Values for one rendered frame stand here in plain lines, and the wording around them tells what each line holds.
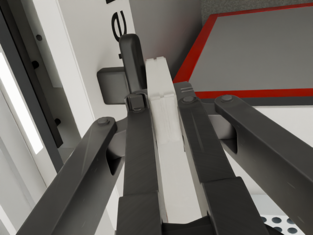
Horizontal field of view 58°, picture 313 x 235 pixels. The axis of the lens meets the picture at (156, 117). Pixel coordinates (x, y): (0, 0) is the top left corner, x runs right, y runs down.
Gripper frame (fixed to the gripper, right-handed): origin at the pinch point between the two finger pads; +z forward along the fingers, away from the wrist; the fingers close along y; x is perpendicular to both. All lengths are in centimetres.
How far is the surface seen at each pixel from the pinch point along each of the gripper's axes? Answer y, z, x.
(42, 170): -10.7, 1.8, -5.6
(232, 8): 30, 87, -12
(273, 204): 12.8, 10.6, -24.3
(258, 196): 11.6, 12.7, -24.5
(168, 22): 4.4, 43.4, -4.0
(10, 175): -11.8, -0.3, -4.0
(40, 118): -9.9, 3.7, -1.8
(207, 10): 22, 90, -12
